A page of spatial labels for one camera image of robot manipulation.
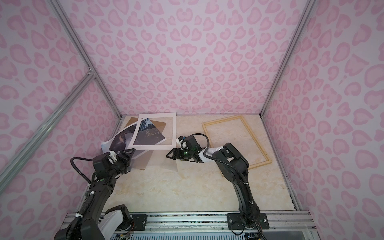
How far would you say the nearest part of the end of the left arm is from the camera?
0.63 metres

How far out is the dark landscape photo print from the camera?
1.05 m

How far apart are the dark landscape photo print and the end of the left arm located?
0.24 metres
